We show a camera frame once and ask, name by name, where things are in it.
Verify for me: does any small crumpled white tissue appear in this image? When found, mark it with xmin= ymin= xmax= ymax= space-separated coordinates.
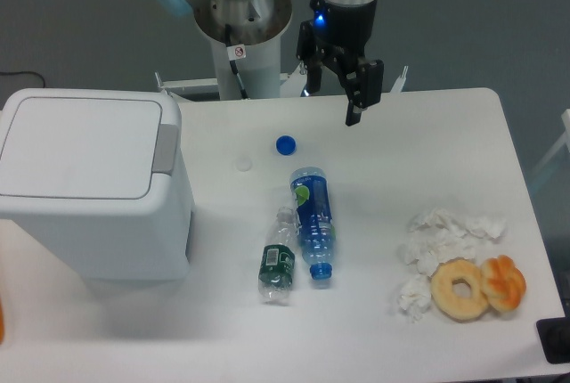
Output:
xmin=397 ymin=274 xmax=432 ymax=322

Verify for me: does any green label plastic bottle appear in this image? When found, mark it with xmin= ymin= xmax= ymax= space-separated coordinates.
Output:
xmin=258 ymin=207 xmax=297 ymax=303

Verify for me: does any black cable on pedestal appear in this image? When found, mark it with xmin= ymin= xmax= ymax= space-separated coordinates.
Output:
xmin=224 ymin=22 xmax=250 ymax=100

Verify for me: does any black cable on floor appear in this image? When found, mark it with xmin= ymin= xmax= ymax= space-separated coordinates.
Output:
xmin=0 ymin=70 xmax=47 ymax=89

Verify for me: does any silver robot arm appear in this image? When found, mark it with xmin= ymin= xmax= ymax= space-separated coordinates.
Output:
xmin=159 ymin=0 xmax=384 ymax=126

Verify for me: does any blue label plastic bottle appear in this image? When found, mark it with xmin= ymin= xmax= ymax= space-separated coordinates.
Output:
xmin=289 ymin=167 xmax=336 ymax=281

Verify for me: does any grey trash can push button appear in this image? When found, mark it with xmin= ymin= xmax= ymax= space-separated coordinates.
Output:
xmin=151 ymin=124 xmax=179 ymax=175

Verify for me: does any blue bottle cap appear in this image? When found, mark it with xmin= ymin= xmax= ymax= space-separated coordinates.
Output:
xmin=275 ymin=135 xmax=297 ymax=156

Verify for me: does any orange glazed bread roll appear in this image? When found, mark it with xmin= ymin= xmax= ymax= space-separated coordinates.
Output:
xmin=480 ymin=255 xmax=526 ymax=314

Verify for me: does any plain ring doughnut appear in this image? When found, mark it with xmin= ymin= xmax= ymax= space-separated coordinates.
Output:
xmin=430 ymin=259 xmax=489 ymax=322

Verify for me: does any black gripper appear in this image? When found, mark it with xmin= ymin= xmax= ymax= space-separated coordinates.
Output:
xmin=296 ymin=0 xmax=384 ymax=126

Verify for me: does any white plastic trash can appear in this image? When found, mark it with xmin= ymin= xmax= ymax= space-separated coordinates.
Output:
xmin=1 ymin=88 xmax=194 ymax=281

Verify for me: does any black device at table corner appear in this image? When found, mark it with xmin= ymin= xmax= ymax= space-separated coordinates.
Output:
xmin=536 ymin=317 xmax=569 ymax=364

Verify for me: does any white frame at right edge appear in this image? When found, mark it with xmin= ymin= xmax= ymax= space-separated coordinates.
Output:
xmin=528 ymin=109 xmax=569 ymax=196

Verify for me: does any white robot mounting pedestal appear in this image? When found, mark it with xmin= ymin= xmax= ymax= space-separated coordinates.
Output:
xmin=153 ymin=0 xmax=411 ymax=101

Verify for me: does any white bottle cap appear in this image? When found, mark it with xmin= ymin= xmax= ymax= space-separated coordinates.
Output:
xmin=235 ymin=156 xmax=253 ymax=172

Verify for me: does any crumpled white tissue pile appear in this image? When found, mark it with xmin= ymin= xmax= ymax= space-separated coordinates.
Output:
xmin=402 ymin=208 xmax=507 ymax=277

